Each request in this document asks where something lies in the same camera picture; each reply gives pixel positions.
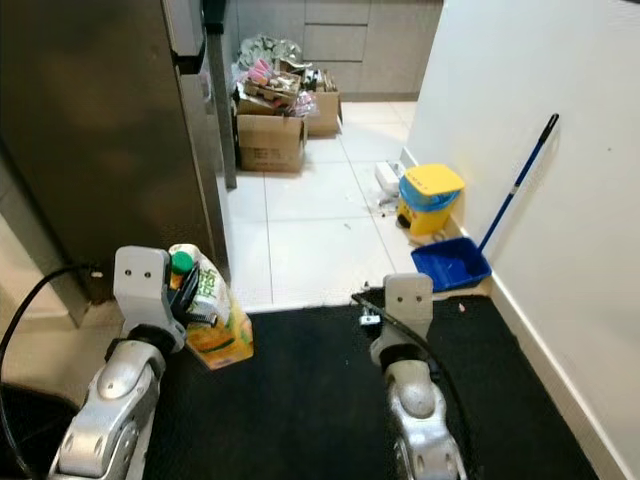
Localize yellow bin blue liner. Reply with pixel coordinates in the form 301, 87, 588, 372
394, 162, 467, 239

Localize large cardboard box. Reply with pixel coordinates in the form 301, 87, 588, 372
236, 110, 307, 174

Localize small cardboard box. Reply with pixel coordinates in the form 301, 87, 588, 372
304, 86, 344, 139

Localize grey green crumpled sheet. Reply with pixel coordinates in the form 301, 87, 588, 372
238, 33, 305, 69

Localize dark grey fridge door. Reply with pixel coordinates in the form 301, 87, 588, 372
0, 0, 209, 303

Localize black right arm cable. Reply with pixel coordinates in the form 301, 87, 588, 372
350, 292, 473, 473

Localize grey kitchen cabinets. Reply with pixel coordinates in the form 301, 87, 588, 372
223, 0, 447, 102

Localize clear bag pink items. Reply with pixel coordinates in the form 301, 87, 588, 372
289, 89, 320, 120

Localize white floor device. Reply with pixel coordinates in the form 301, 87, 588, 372
374, 159, 407, 208

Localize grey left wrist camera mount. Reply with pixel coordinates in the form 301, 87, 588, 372
111, 245, 190, 353

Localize orange juice carton green cap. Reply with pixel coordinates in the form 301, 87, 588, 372
168, 243, 255, 372

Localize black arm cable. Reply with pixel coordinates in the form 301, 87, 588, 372
350, 292, 473, 473
0, 262, 117, 480

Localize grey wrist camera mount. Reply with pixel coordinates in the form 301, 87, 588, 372
111, 245, 190, 353
369, 272, 437, 368

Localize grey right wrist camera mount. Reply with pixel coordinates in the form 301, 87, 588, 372
369, 272, 437, 368

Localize grey fridge door handle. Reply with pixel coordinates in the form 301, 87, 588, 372
163, 0, 207, 76

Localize flat cardboard tray with clutter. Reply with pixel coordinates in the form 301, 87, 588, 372
236, 65, 306, 119

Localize dark grey fridge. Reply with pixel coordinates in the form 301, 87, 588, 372
0, 0, 233, 303

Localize blue dustpan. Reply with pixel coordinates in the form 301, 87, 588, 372
409, 236, 494, 294

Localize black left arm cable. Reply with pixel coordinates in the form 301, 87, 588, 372
0, 262, 117, 480

